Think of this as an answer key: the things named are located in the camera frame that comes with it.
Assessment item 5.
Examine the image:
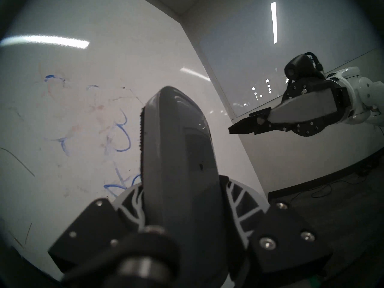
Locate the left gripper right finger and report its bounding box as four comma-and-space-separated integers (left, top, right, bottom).
219, 175, 334, 288

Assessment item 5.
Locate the dark grey whiteboard eraser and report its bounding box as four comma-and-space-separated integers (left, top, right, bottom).
140, 86, 230, 288

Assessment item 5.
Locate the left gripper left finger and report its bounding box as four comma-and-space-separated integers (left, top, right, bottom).
48, 182, 147, 274

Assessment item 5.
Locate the thin black right camera cable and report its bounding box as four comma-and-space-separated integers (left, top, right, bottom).
304, 52, 325, 78

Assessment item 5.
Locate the thin black floor cable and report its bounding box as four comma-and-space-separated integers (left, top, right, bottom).
287, 167, 373, 201

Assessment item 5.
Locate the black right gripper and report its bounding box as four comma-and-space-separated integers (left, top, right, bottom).
228, 78, 350, 138

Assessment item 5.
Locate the white whiteboard panel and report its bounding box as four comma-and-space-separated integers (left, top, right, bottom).
0, 0, 268, 282

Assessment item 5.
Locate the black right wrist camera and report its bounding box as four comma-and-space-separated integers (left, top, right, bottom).
284, 53, 326, 81

